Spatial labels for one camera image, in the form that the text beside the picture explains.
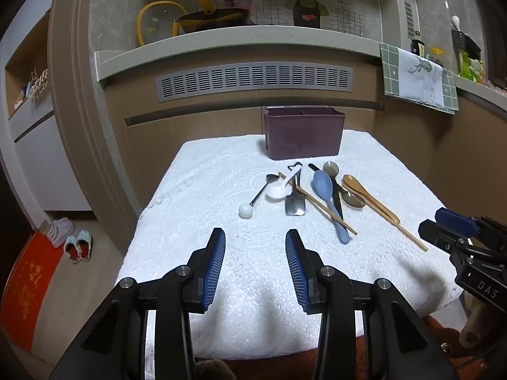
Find white ceramic spoon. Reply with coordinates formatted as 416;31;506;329
265;166;304;201

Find yellow-rimmed glass lid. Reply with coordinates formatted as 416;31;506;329
137;2;188;47

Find green packets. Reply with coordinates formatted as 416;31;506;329
459;53;487;85

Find green checked towel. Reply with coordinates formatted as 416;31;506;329
379;42;460;115

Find brown wooden cabinet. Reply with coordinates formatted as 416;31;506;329
49;0;507;230

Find black utensil rack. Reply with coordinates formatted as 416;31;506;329
451;16;483;61

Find white wall outlet panel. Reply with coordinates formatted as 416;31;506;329
401;0;421;39

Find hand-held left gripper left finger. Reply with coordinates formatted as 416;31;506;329
49;227;227;380

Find black spoon with white ball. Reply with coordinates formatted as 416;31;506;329
239;173;279;219

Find patterned slippers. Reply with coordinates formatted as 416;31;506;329
63;230;93;264

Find grey vent grille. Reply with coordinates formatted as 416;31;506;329
155;63;354;104

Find pale grey shoes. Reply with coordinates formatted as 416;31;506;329
47;218;76;248

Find blue plastic spoon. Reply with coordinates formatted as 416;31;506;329
312;169;351;244

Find dark pan with yellow handle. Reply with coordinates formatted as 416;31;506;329
173;0;251;35

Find black-handled round metal spoon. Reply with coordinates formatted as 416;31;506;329
322;161;344;218

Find brown fuzzy object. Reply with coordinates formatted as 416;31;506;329
195;358;238;380

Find wooden spoon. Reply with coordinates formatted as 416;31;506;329
342;174;429;252

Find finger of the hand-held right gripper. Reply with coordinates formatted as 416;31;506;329
418;219;473;252
434;207;481;237

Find shovel-shaped metal spoon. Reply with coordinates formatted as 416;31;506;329
284;161;307;217

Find wooden chopstick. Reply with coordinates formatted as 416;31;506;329
291;184;355;235
278;172;358;235

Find grey stone countertop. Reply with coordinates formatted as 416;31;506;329
94;25;507;101

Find red doormat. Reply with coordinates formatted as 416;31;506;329
0;231;67;354

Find white lace tablecloth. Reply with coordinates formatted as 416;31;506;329
117;129;467;380

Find white shelf cabinet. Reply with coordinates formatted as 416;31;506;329
0;0;95;231

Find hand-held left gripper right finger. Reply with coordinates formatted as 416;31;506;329
285;229;462;380

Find maroon plastic utensil holder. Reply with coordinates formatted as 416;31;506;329
261;105;346;161

